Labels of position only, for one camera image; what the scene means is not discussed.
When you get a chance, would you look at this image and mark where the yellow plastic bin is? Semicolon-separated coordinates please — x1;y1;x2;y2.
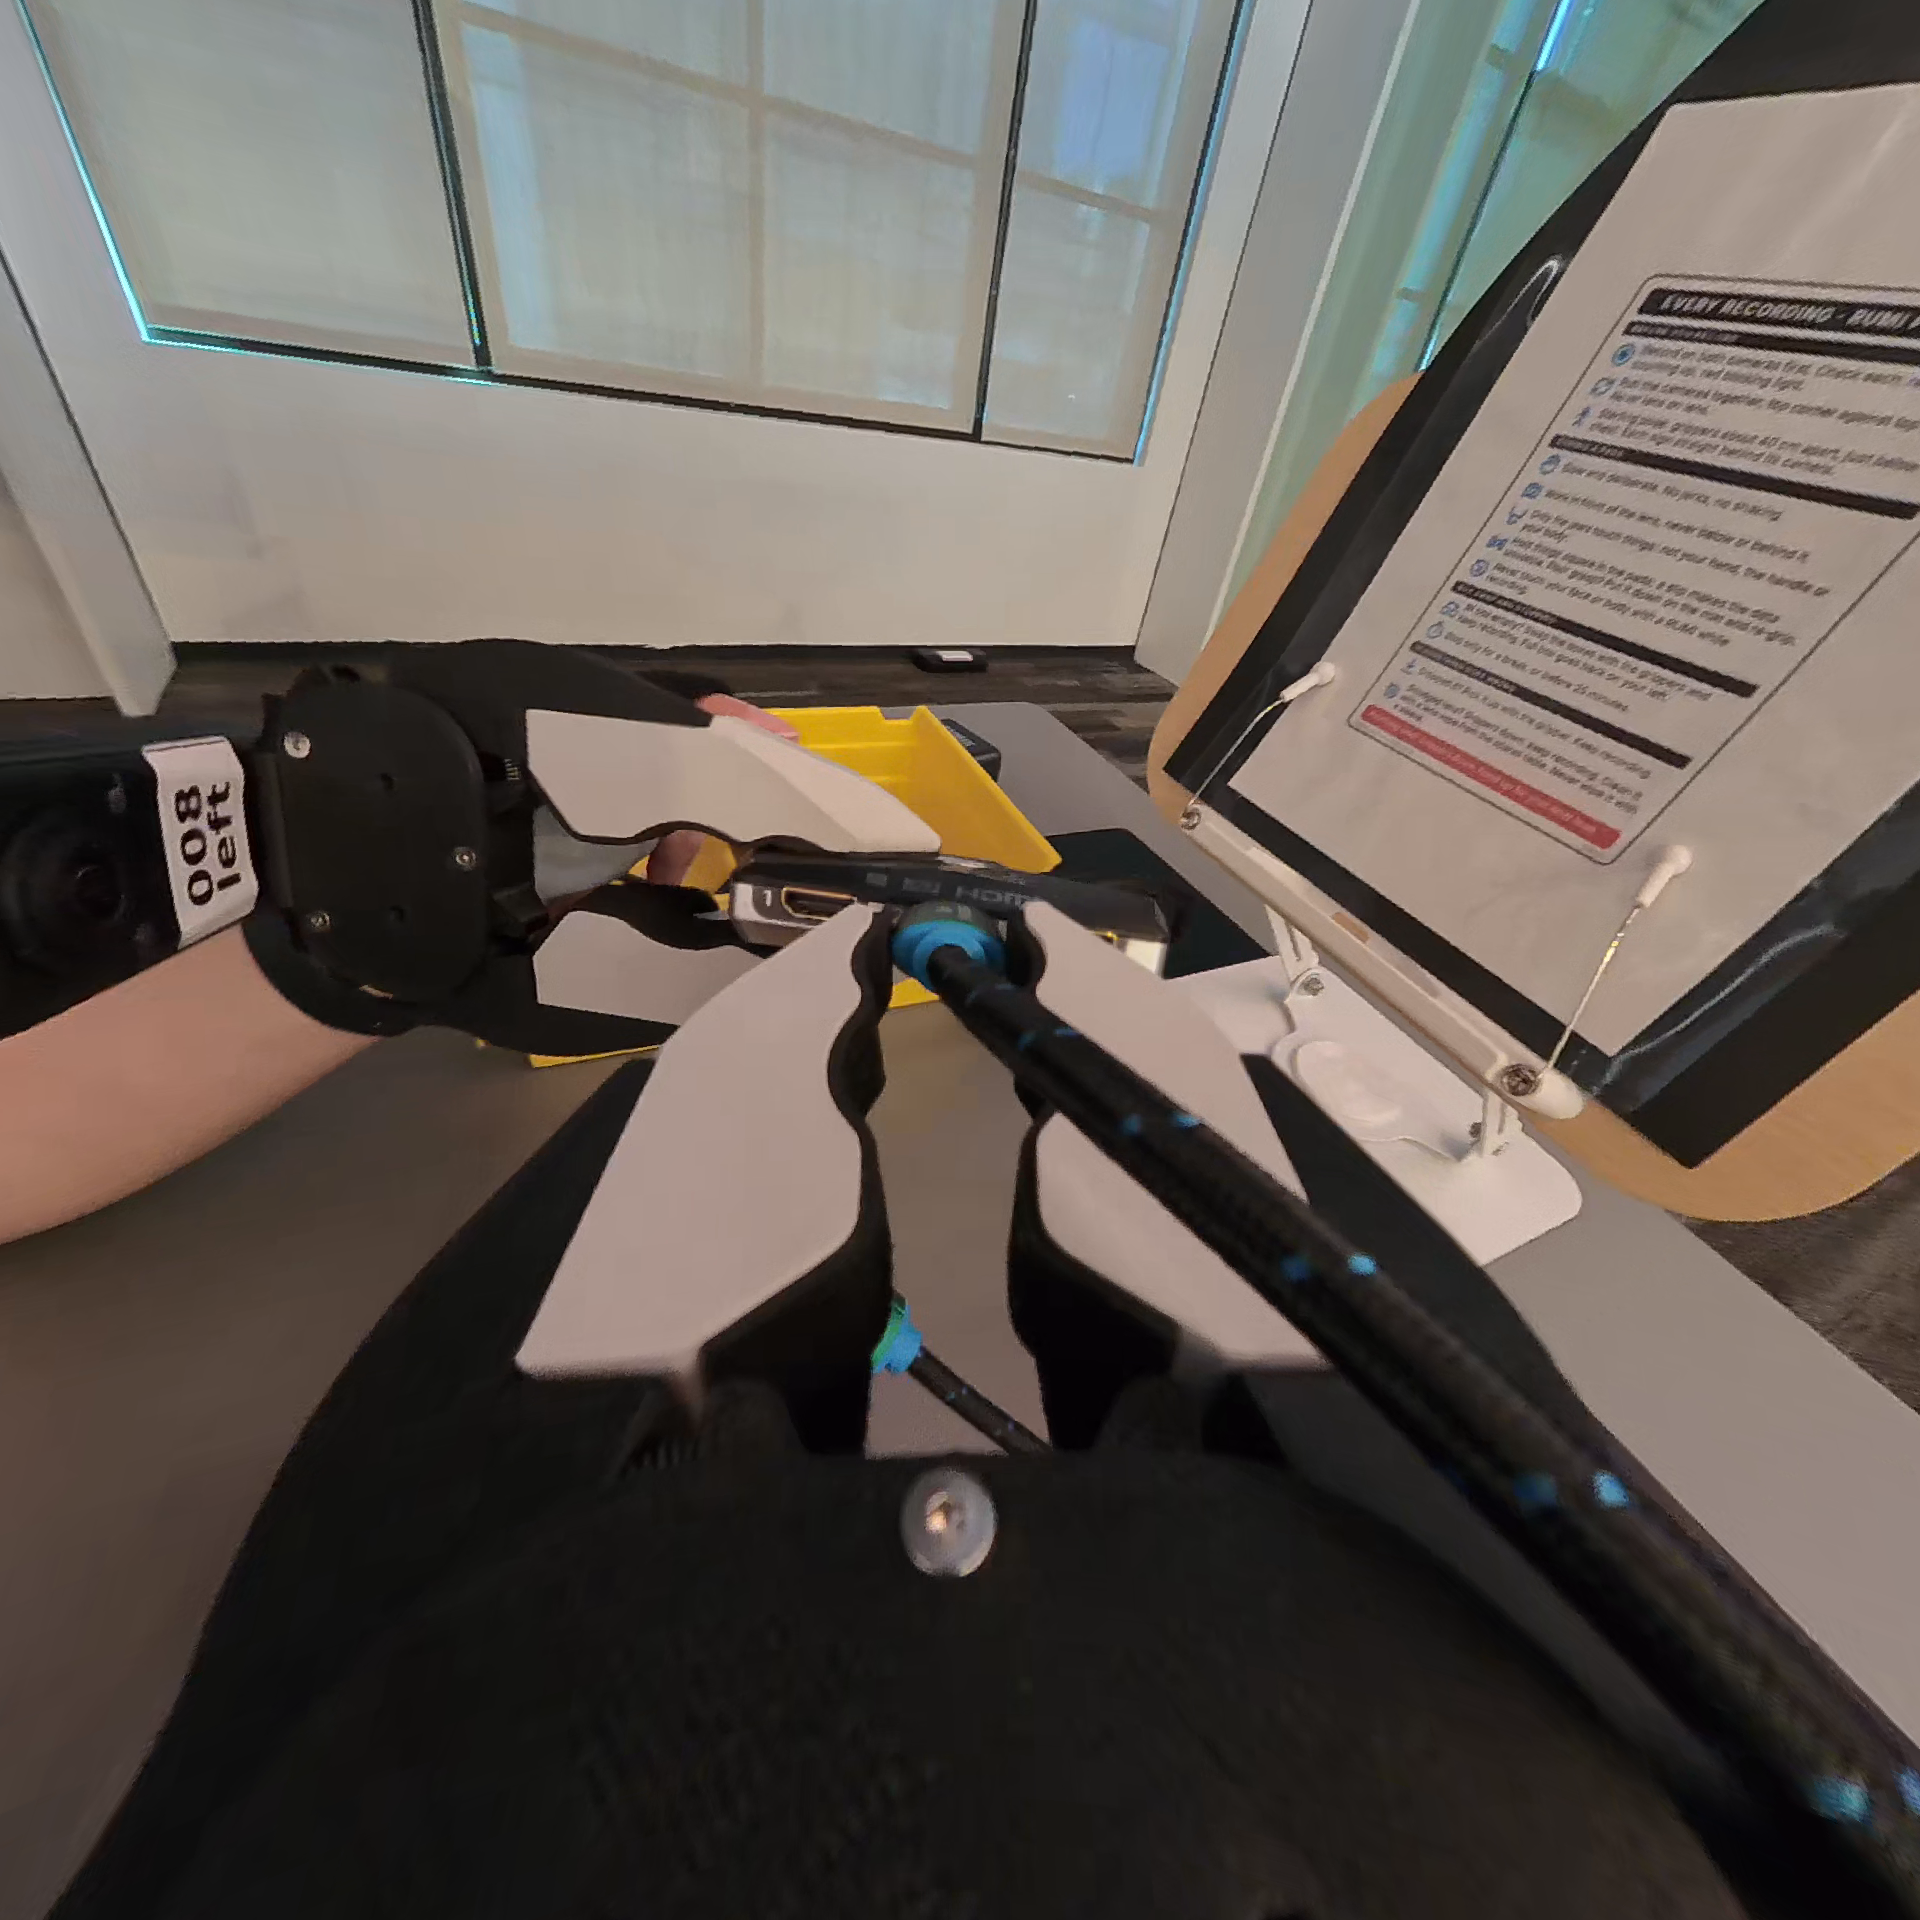
525;706;1062;1070

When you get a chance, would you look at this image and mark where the white document stand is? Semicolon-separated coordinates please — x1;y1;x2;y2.
1177;660;1696;1269

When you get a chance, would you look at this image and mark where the laminated instruction sheet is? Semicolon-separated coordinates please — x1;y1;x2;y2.
1221;75;1920;1060

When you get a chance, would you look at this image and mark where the black hdmi switch with button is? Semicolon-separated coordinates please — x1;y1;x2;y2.
728;844;1175;979

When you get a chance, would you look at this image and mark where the thin black cable green plug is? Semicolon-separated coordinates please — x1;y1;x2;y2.
870;1294;1052;1459

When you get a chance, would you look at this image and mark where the person's left forearm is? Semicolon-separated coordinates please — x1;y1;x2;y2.
0;959;396;1248

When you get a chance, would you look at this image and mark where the blue flecked braided hdmi cable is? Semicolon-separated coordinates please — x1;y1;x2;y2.
884;907;1920;1920

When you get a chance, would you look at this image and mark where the black backing board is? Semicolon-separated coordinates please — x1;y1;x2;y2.
1162;0;1920;1175

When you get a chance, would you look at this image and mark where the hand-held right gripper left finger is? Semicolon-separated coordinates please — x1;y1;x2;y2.
512;905;903;1454

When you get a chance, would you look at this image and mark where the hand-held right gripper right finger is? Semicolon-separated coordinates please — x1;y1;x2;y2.
1001;900;1336;1454

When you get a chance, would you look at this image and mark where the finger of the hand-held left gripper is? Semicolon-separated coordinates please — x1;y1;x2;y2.
525;707;945;872
529;883;758;1062

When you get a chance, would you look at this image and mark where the dark flat pad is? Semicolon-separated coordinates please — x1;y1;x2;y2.
1034;827;1273;979

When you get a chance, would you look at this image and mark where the large framed window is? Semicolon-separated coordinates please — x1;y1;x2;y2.
21;0;1255;465

